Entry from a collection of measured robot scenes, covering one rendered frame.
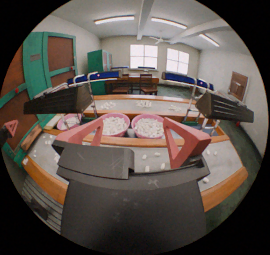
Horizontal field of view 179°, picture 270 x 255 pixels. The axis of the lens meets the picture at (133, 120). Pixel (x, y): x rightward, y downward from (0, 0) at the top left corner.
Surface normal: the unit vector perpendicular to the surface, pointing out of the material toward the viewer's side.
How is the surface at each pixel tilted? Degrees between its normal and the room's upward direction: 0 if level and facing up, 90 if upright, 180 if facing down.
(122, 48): 90
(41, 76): 90
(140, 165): 0
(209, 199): 0
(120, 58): 90
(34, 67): 90
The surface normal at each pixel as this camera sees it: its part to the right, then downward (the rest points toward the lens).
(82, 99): 1.00, 0.04
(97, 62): 0.00, 0.59
